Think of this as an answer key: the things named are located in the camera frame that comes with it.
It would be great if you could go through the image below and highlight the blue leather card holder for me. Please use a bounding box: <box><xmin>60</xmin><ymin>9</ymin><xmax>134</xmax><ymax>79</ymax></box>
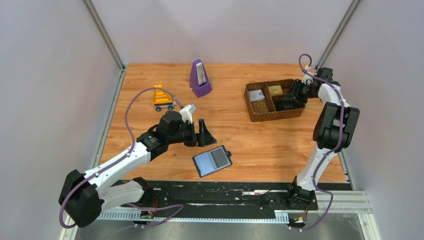
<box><xmin>192</xmin><ymin>145</ymin><xmax>233</xmax><ymax>178</ymax></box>

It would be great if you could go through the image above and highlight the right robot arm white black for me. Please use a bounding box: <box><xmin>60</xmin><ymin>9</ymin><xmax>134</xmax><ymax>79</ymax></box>
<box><xmin>282</xmin><ymin>67</ymin><xmax>360</xmax><ymax>209</ymax></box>

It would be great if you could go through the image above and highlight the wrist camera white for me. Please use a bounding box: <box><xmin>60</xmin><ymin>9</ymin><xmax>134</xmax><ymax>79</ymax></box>
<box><xmin>179</xmin><ymin>104</ymin><xmax>197</xmax><ymax>124</ymax></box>
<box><xmin>301</xmin><ymin>65</ymin><xmax>314</xmax><ymax>85</ymax></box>

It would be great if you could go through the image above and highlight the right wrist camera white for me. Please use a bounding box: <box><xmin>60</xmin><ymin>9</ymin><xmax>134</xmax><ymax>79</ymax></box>
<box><xmin>301</xmin><ymin>65</ymin><xmax>314</xmax><ymax>85</ymax></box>

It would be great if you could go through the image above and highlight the slotted cable duct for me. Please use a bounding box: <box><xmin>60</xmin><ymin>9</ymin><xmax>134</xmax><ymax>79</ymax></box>
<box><xmin>96</xmin><ymin>208</ymin><xmax>290</xmax><ymax>224</ymax></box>

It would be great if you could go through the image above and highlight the gold card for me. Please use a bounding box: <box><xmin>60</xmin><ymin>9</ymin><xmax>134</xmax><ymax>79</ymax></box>
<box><xmin>267</xmin><ymin>85</ymin><xmax>284</xmax><ymax>96</ymax></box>

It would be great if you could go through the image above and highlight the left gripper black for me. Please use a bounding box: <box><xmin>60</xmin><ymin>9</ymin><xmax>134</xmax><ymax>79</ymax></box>
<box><xmin>167</xmin><ymin>119</ymin><xmax>217</xmax><ymax>147</ymax></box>

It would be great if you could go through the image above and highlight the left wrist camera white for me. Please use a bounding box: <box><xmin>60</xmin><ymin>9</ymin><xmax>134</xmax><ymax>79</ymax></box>
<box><xmin>179</xmin><ymin>104</ymin><xmax>197</xmax><ymax>124</ymax></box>

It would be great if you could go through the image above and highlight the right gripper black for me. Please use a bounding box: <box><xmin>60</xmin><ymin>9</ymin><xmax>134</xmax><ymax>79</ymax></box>
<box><xmin>282</xmin><ymin>79</ymin><xmax>319</xmax><ymax>105</ymax></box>

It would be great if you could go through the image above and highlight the dark silver card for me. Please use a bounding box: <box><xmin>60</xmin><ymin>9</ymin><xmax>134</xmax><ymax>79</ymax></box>
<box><xmin>273</xmin><ymin>101</ymin><xmax>288</xmax><ymax>112</ymax></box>

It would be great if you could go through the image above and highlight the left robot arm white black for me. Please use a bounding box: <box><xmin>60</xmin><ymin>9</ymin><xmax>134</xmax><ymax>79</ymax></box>
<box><xmin>58</xmin><ymin>110</ymin><xmax>217</xmax><ymax>229</ymax></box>

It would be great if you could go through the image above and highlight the brown wicker divided basket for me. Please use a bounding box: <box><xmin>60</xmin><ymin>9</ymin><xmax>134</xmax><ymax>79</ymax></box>
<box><xmin>244</xmin><ymin>79</ymin><xmax>305</xmax><ymax>122</ymax></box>

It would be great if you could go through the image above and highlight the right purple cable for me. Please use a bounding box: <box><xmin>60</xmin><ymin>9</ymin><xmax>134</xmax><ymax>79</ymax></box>
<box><xmin>288</xmin><ymin>53</ymin><xmax>346</xmax><ymax>232</ymax></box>

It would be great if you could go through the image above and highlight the yellow toy on wheels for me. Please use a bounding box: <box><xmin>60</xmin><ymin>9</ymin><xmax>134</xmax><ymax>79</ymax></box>
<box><xmin>153</xmin><ymin>84</ymin><xmax>176</xmax><ymax>112</ymax></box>

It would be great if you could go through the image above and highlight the purple metronome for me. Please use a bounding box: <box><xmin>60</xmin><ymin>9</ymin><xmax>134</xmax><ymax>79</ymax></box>
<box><xmin>189</xmin><ymin>59</ymin><xmax>212</xmax><ymax>98</ymax></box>

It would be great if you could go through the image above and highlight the white silver card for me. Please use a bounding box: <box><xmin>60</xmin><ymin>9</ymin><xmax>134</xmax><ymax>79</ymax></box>
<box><xmin>247</xmin><ymin>89</ymin><xmax>265</xmax><ymax>102</ymax></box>

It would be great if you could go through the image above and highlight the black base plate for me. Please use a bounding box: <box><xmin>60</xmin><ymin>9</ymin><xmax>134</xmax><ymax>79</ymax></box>
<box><xmin>135</xmin><ymin>180</ymin><xmax>318</xmax><ymax>220</ymax></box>

